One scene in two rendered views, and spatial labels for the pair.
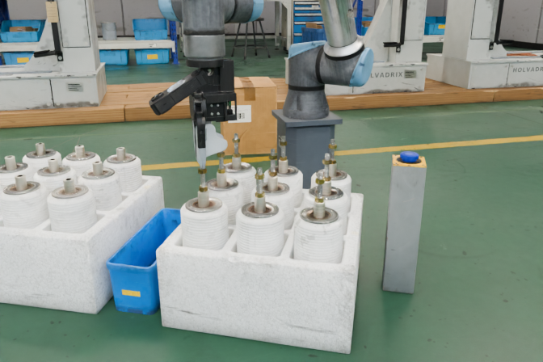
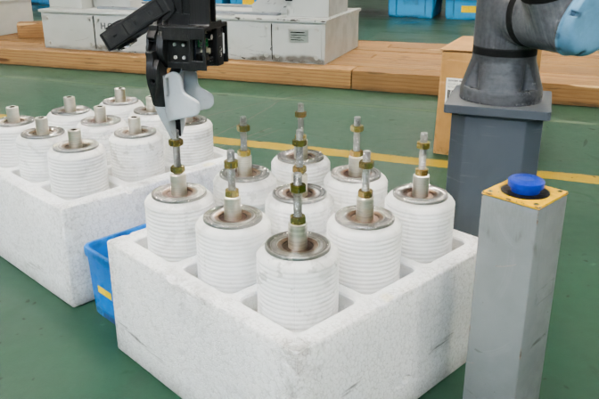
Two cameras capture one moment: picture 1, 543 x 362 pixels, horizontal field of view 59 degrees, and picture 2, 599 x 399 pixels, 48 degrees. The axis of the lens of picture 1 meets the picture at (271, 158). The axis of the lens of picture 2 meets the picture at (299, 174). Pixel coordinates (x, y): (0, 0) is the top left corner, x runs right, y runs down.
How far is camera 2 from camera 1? 0.55 m
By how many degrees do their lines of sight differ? 31
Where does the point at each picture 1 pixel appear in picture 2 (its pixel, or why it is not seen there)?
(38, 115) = (250, 69)
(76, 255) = (54, 225)
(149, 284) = not seen: hidden behind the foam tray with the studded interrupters
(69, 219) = (60, 179)
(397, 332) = not seen: outside the picture
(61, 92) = (283, 41)
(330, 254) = (290, 313)
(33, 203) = (43, 152)
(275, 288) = (211, 340)
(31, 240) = (24, 195)
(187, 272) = (133, 281)
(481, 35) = not seen: outside the picture
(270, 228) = (225, 247)
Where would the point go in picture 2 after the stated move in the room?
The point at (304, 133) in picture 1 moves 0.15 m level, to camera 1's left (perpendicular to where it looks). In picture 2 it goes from (477, 127) to (402, 117)
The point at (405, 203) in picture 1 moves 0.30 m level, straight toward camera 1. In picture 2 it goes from (499, 270) to (299, 372)
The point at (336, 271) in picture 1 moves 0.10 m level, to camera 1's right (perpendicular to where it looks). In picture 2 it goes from (274, 342) to (357, 373)
